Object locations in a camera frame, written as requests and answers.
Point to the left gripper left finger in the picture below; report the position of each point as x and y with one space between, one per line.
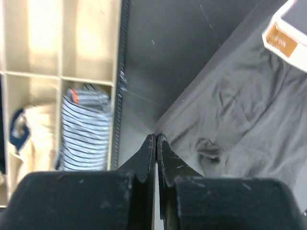
141 169

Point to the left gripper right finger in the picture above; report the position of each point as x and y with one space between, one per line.
180 190

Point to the grey underwear white waistband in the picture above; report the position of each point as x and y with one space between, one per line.
245 114

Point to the grey striped rolled underwear front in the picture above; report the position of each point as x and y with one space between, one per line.
86 116

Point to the beige rolled underwear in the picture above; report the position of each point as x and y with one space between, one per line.
31 143

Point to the black compartment storage box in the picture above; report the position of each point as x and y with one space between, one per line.
47 46

